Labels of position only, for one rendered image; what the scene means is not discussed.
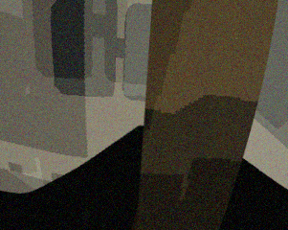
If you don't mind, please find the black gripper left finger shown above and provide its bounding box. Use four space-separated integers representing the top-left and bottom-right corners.
0 126 144 230

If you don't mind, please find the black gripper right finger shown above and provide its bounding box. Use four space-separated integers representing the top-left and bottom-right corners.
220 160 288 230

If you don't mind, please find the long wooden rail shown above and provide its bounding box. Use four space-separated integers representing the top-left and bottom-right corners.
136 0 278 230

